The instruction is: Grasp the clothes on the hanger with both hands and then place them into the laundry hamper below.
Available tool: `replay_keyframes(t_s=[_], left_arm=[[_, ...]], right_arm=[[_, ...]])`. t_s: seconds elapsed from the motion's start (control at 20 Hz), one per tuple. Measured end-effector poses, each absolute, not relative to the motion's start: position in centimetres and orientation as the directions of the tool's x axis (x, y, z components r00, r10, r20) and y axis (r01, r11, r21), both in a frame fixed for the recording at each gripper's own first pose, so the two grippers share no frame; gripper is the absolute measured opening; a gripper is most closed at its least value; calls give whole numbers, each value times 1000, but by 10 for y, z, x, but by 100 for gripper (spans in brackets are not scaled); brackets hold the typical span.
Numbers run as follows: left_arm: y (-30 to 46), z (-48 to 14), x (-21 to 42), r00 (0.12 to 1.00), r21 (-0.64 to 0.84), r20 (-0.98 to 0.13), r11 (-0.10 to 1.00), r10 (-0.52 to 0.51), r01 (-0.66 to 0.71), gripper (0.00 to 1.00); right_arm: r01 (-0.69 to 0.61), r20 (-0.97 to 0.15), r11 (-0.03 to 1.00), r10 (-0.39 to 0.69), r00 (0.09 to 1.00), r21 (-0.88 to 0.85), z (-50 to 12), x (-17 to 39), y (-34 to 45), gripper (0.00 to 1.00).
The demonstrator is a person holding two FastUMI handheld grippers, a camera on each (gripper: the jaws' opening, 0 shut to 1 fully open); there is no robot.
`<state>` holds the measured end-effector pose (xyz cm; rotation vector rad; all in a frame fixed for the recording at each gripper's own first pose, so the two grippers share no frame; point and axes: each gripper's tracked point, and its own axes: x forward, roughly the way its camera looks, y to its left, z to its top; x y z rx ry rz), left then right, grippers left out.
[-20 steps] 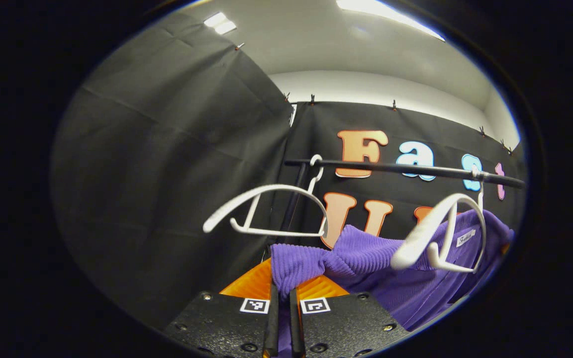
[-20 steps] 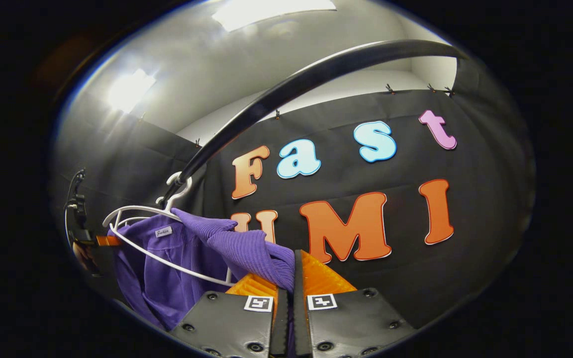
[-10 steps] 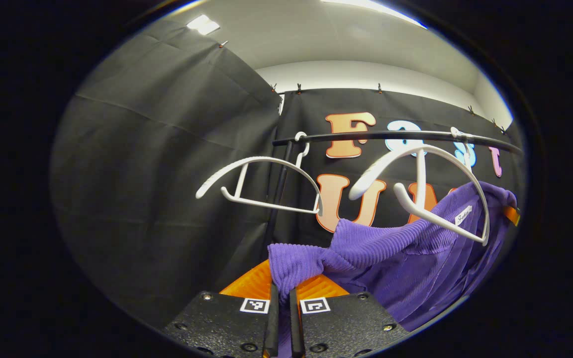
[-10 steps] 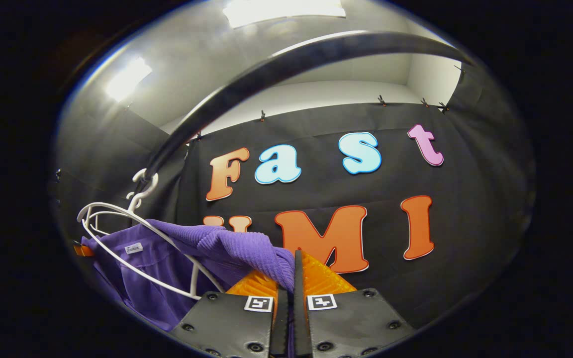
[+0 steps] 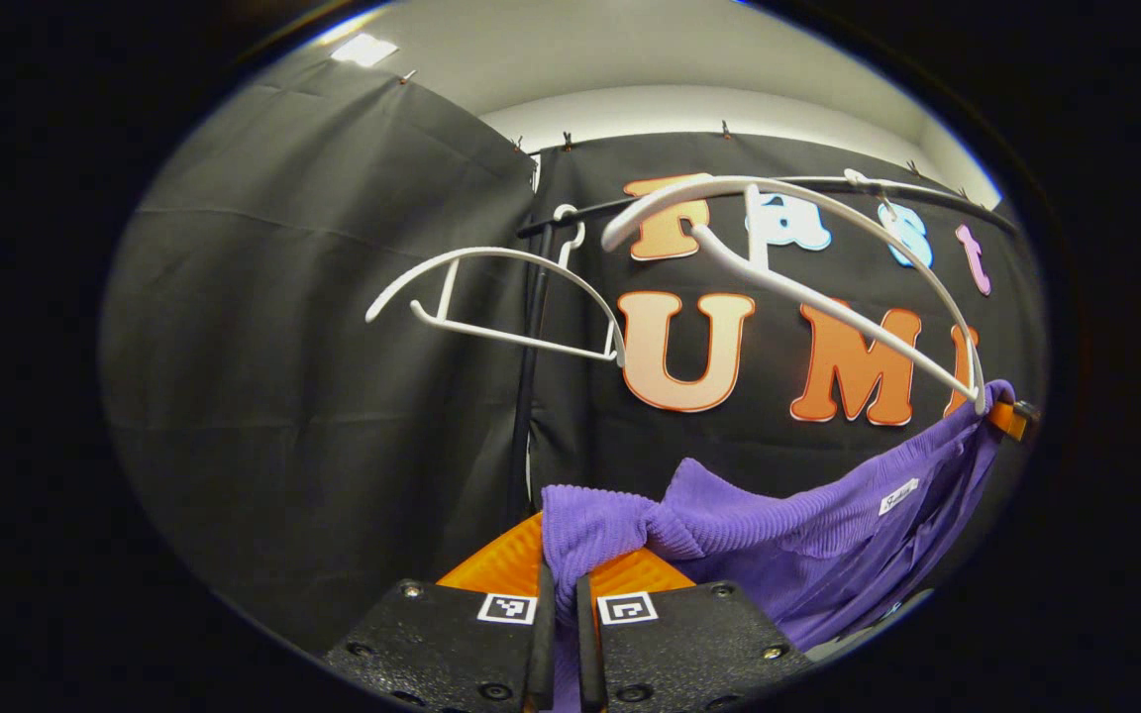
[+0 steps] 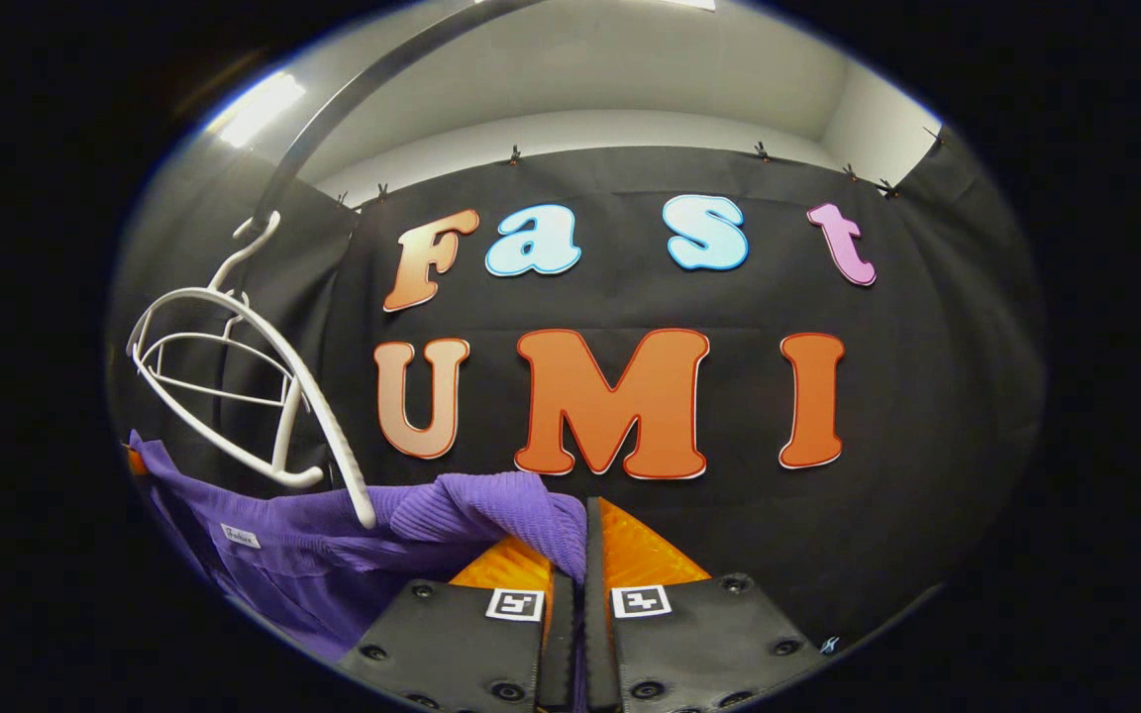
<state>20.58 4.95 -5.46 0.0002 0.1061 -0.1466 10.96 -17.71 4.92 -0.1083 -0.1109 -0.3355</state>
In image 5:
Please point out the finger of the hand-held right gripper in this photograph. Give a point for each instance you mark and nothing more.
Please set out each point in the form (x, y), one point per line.
(1011, 418)

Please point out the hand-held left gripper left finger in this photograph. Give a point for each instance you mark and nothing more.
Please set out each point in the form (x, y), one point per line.
(542, 654)

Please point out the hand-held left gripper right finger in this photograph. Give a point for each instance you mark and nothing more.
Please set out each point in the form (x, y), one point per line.
(587, 654)

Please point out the white plastic hanger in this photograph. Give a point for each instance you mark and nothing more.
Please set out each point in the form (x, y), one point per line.
(491, 251)
(628, 226)

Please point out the black metal clothes rack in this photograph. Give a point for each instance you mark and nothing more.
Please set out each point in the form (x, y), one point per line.
(528, 396)

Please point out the plain black backdrop cloth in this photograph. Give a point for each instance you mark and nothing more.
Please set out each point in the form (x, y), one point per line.
(333, 347)

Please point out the small ceiling light panel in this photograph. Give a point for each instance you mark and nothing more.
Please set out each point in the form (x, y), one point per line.
(364, 50)

